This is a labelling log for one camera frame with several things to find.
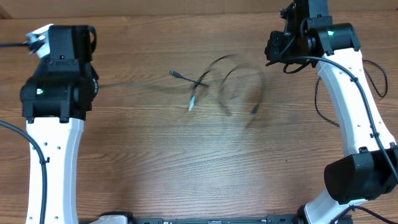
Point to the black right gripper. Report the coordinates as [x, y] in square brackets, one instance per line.
[273, 53]

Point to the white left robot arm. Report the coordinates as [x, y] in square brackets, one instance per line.
[55, 100]

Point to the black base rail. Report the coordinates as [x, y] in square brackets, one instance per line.
[128, 218]

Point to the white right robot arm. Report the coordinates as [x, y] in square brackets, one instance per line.
[369, 167]

